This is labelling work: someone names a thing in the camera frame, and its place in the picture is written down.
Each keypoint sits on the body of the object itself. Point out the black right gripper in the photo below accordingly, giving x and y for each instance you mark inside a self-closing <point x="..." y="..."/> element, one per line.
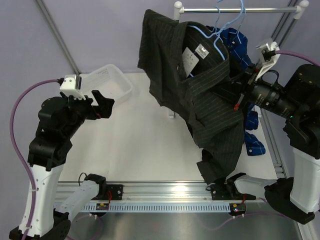
<point x="251" y="70"/>

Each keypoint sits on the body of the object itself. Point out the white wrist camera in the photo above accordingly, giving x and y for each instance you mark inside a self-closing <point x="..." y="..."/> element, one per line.
<point x="267" y="56"/>
<point x="70" y="88"/>

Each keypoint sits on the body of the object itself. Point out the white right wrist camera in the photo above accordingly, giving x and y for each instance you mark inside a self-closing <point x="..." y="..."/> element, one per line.
<point x="267" y="56"/>

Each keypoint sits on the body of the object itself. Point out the white plastic basket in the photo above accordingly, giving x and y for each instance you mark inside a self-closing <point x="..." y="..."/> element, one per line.
<point x="110" y="81"/>

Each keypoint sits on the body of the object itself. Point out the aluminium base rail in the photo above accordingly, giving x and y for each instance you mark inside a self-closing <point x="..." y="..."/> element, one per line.
<point x="165" y="192"/>

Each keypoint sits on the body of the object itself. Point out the metal clothes rack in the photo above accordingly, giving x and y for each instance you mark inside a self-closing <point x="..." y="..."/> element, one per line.
<point x="240" y="10"/>

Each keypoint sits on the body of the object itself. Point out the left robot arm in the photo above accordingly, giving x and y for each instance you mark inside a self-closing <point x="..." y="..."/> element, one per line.
<point x="59" y="119"/>

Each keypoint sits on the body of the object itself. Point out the blue plaid shirt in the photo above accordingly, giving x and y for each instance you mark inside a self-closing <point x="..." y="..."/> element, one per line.
<point x="236" y="44"/>

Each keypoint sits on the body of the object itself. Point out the perforated cable duct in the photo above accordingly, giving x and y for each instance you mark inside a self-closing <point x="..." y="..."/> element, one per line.
<point x="134" y="207"/>

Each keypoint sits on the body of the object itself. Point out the dark pinstriped shirt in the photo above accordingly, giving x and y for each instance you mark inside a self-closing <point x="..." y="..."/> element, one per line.
<point x="215" y="127"/>

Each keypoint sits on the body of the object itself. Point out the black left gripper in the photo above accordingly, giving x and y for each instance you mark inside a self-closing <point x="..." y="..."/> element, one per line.
<point x="105" y="104"/>

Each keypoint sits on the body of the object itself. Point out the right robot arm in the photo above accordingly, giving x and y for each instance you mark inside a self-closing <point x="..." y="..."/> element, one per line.
<point x="298" y="102"/>

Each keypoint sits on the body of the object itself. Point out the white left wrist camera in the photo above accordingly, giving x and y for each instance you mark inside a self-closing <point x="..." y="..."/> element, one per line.
<point x="70" y="88"/>

